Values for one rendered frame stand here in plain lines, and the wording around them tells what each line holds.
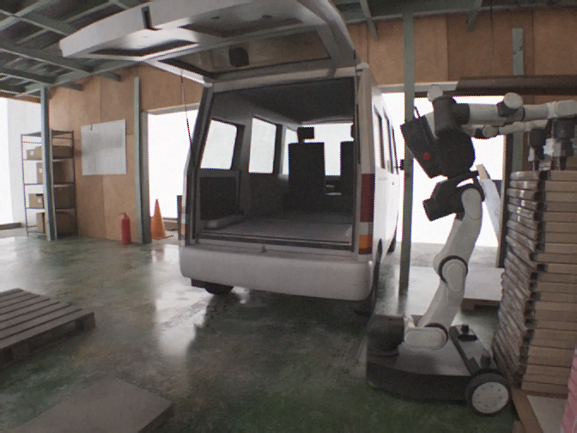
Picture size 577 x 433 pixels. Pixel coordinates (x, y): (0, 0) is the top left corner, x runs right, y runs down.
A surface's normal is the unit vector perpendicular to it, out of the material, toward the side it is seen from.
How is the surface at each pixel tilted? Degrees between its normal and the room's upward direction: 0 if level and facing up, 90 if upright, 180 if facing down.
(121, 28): 106
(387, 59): 90
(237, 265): 86
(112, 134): 90
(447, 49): 90
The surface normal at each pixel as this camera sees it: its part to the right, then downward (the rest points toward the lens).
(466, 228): -0.37, 0.48
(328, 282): -0.29, 0.09
